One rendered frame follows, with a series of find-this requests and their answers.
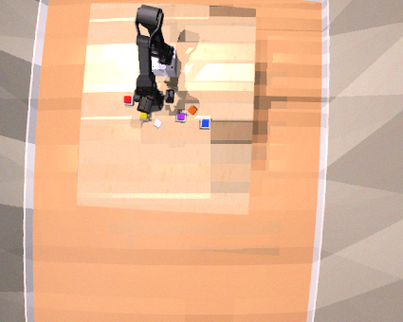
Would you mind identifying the blue button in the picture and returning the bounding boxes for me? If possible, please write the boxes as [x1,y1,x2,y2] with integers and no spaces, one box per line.
[200,118,211,129]

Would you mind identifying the red button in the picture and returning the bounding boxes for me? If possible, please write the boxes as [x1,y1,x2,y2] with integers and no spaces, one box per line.
[123,95,134,106]

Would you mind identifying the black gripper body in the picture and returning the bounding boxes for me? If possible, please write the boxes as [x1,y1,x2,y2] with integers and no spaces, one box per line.
[134,87,174,104]

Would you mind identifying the orange block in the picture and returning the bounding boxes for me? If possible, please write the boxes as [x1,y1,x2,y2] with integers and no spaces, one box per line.
[188,106,197,115]

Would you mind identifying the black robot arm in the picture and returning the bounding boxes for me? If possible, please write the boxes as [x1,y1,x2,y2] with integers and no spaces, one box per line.
[134,4,174,115]

